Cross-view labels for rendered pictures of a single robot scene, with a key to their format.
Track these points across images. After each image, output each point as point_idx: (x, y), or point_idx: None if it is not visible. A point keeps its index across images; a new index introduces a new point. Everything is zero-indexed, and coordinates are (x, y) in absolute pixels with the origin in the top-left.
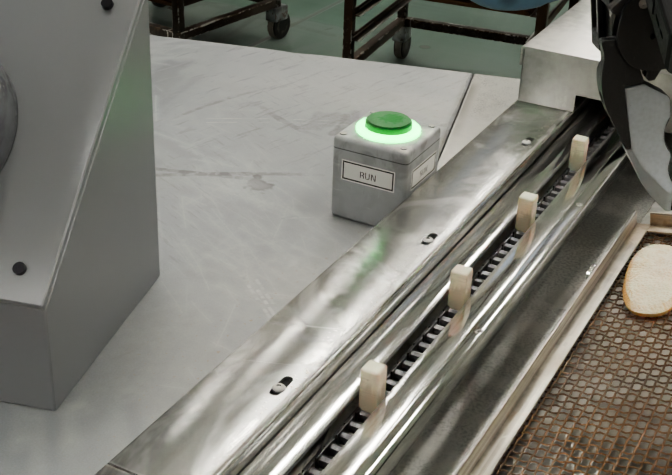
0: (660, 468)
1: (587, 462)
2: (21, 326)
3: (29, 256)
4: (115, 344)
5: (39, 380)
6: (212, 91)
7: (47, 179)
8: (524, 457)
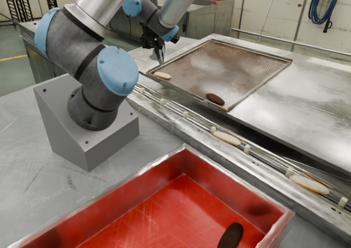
0: (199, 84)
1: (195, 88)
2: (135, 122)
3: (130, 111)
4: None
5: (137, 130)
6: (27, 103)
7: None
8: (191, 92)
